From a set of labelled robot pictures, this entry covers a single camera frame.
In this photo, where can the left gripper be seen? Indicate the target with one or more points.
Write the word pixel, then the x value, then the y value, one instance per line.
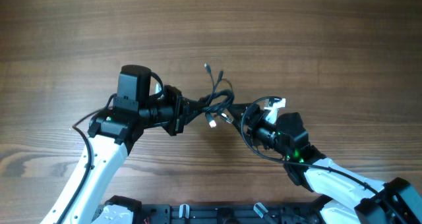
pixel 175 126

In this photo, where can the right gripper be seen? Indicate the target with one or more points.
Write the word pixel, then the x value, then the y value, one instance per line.
pixel 252 117

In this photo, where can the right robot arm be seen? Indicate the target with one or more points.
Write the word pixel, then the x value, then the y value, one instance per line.
pixel 346 196

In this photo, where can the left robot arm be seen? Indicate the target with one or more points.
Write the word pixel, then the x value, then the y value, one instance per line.
pixel 111 136

